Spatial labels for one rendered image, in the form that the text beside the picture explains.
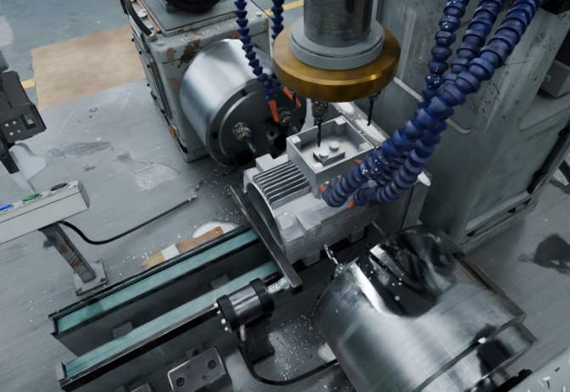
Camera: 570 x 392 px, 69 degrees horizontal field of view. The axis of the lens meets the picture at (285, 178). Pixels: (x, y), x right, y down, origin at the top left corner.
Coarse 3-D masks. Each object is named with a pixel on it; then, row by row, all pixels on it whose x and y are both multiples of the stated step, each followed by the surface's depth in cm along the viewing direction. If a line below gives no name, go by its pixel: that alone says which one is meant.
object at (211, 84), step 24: (216, 48) 91; (240, 48) 91; (192, 72) 91; (216, 72) 86; (240, 72) 84; (192, 96) 90; (216, 96) 84; (240, 96) 83; (264, 96) 86; (192, 120) 93; (216, 120) 84; (240, 120) 87; (264, 120) 90; (216, 144) 89; (240, 144) 92; (264, 144) 95; (240, 168) 97
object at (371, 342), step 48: (384, 240) 57; (432, 240) 57; (336, 288) 57; (384, 288) 53; (432, 288) 52; (480, 288) 53; (336, 336) 57; (384, 336) 51; (432, 336) 49; (480, 336) 48; (528, 336) 51; (384, 384) 50; (432, 384) 48; (480, 384) 51
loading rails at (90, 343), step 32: (192, 256) 85; (224, 256) 85; (256, 256) 91; (320, 256) 84; (352, 256) 92; (128, 288) 80; (160, 288) 81; (192, 288) 87; (224, 288) 80; (64, 320) 77; (96, 320) 78; (128, 320) 83; (160, 320) 76; (192, 320) 75; (96, 352) 72; (128, 352) 71; (160, 352) 77; (192, 352) 80; (64, 384) 68; (96, 384) 73; (128, 384) 79
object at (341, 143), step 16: (336, 128) 77; (352, 128) 75; (288, 144) 74; (304, 144) 77; (336, 144) 74; (352, 144) 76; (368, 144) 72; (304, 160) 70; (320, 160) 72; (336, 160) 74; (352, 160) 71; (320, 176) 69; (336, 176) 71; (320, 192) 71
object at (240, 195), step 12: (240, 192) 81; (240, 204) 79; (252, 204) 79; (252, 216) 77; (252, 228) 78; (264, 228) 75; (264, 240) 73; (276, 252) 72; (276, 264) 71; (288, 264) 70; (288, 276) 68; (300, 288) 69
